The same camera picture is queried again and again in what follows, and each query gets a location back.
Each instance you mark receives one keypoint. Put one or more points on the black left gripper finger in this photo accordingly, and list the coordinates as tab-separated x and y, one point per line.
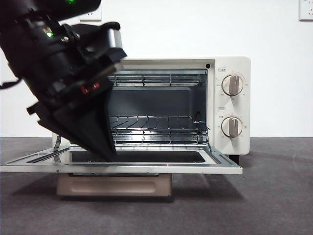
97	122
61	129

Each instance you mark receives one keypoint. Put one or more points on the beige oven timer knob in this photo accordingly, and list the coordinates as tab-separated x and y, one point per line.
231	126

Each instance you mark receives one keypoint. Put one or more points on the cream Toshiba toaster oven body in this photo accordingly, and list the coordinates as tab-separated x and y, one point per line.
232	63

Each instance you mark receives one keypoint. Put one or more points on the beige oven temperature knob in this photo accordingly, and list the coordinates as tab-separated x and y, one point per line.
232	85

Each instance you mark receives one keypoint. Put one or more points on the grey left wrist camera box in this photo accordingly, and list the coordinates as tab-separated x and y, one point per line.
113	36

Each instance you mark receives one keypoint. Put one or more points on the white wall socket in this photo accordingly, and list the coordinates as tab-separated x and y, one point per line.
306	11
94	16

